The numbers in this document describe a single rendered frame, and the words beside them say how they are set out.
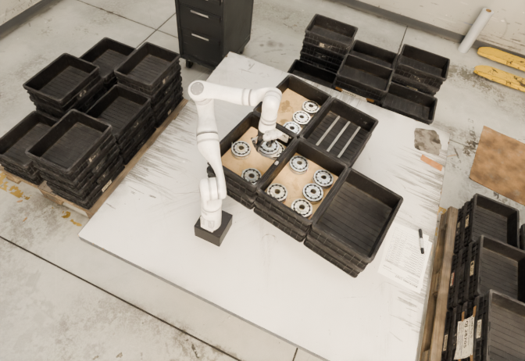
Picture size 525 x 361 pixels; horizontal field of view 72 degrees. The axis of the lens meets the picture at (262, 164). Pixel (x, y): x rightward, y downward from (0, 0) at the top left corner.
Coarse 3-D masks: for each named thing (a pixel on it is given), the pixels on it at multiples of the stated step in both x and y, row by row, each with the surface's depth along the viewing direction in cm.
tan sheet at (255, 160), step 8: (248, 136) 200; (248, 144) 197; (256, 152) 194; (224, 160) 188; (232, 160) 189; (240, 160) 190; (248, 160) 190; (256, 160) 191; (264, 160) 191; (272, 160) 192; (232, 168) 186; (240, 168) 187; (256, 168) 188; (264, 168) 188
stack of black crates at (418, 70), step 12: (408, 48) 310; (420, 48) 307; (396, 60) 313; (408, 60) 313; (420, 60) 313; (432, 60) 309; (444, 60) 305; (396, 72) 300; (408, 72) 296; (420, 72) 291; (432, 72) 307; (444, 72) 300; (408, 84) 304; (420, 84) 298; (432, 84) 295
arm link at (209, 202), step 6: (204, 180) 145; (210, 180) 145; (198, 186) 146; (204, 186) 143; (210, 186) 144; (216, 186) 144; (204, 192) 143; (210, 192) 143; (216, 192) 144; (204, 198) 144; (210, 198) 145; (216, 198) 146; (204, 204) 148; (210, 204) 151; (216, 204) 153; (210, 210) 153; (216, 210) 154
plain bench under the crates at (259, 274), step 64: (256, 64) 256; (192, 128) 216; (384, 128) 233; (128, 192) 186; (192, 192) 190; (128, 256) 167; (192, 256) 170; (256, 256) 174; (320, 256) 177; (256, 320) 157; (320, 320) 160; (384, 320) 162
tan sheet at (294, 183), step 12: (288, 168) 190; (312, 168) 192; (276, 180) 184; (288, 180) 185; (300, 180) 186; (276, 192) 180; (288, 192) 181; (300, 192) 182; (324, 192) 184; (288, 204) 177; (312, 204) 179
